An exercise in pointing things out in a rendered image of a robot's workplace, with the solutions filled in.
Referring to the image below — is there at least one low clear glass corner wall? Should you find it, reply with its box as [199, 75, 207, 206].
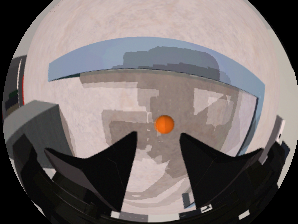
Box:
[60, 68, 257, 208]

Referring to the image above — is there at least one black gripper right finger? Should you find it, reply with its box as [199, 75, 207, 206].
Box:
[180, 132, 263, 209]

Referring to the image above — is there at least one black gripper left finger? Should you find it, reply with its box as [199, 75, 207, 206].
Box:
[44, 132, 137, 213]

